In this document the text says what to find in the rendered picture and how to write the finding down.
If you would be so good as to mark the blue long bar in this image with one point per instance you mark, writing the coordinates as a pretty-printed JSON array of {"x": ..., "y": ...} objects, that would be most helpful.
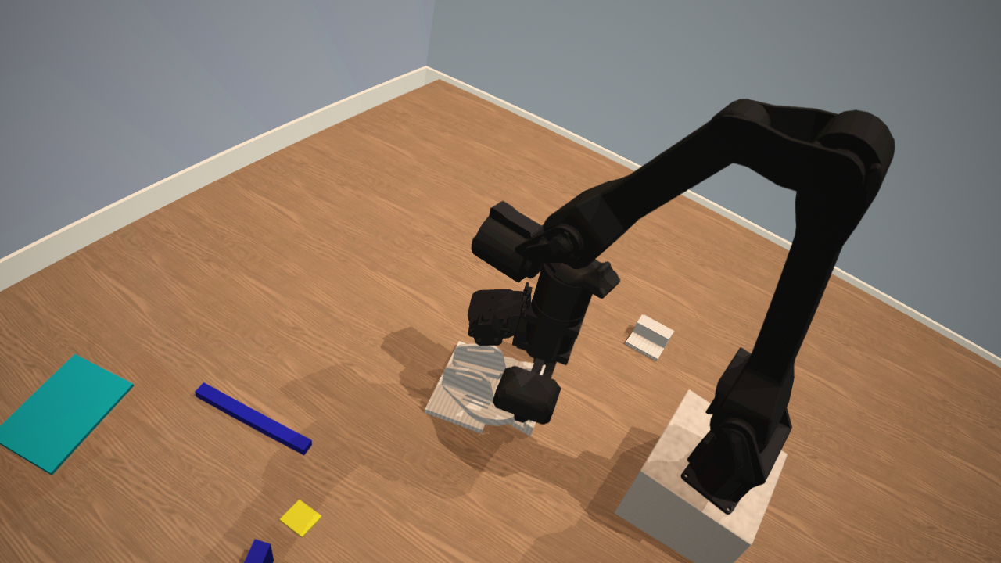
[{"x": 269, "y": 427}]

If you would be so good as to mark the teal flat rectangular plate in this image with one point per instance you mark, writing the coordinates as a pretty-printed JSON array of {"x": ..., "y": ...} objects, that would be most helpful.
[{"x": 57, "y": 418}]

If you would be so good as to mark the yellow square plate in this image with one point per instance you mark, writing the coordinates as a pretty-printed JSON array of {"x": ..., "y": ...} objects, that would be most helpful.
[{"x": 300, "y": 518}]

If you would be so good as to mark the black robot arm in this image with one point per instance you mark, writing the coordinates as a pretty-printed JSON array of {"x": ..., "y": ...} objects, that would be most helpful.
[{"x": 835, "y": 162}]

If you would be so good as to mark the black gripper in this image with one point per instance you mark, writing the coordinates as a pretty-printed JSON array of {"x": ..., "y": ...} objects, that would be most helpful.
[{"x": 528, "y": 394}]

